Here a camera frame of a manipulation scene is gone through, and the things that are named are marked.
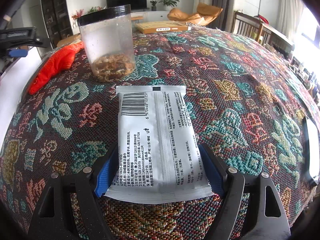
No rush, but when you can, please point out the white wet wipes packet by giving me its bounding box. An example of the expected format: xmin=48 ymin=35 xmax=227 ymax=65
xmin=105 ymin=85 xmax=213 ymax=204

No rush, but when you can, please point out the white cardboard storage box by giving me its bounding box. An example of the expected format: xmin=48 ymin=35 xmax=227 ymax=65
xmin=0 ymin=48 xmax=49 ymax=144

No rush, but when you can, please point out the orange red fabric pouch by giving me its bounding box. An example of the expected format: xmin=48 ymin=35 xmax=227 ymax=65
xmin=28 ymin=41 xmax=84 ymax=95

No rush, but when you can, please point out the brown cardboard box on floor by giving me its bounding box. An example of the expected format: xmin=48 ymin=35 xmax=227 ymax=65
xmin=57 ymin=34 xmax=81 ymax=48

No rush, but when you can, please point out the dark tall bookcase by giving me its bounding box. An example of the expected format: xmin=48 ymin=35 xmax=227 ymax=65
xmin=41 ymin=0 xmax=73 ymax=48

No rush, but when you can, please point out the colourful woven tablecloth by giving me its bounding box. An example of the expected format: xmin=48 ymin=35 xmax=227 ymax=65
xmin=1 ymin=28 xmax=319 ymax=232

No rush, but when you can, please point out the clear jar black lid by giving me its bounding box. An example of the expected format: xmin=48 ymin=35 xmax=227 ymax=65
xmin=77 ymin=4 xmax=135 ymax=82

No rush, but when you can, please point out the flat yellow cardboard box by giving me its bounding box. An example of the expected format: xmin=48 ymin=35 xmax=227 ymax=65
xmin=135 ymin=21 xmax=191 ymax=34

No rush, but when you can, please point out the wooden chair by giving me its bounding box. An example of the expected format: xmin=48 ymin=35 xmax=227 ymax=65
xmin=232 ymin=11 xmax=295 ymax=53

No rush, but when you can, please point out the white tv cabinet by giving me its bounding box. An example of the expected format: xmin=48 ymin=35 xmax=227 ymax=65
xmin=131 ymin=11 xmax=169 ymax=23

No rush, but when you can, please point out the green potted plant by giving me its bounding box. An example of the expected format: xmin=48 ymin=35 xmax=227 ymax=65
xmin=159 ymin=0 xmax=180 ymax=11

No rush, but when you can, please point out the orange lounge chair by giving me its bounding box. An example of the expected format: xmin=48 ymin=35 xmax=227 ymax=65
xmin=167 ymin=3 xmax=223 ymax=26

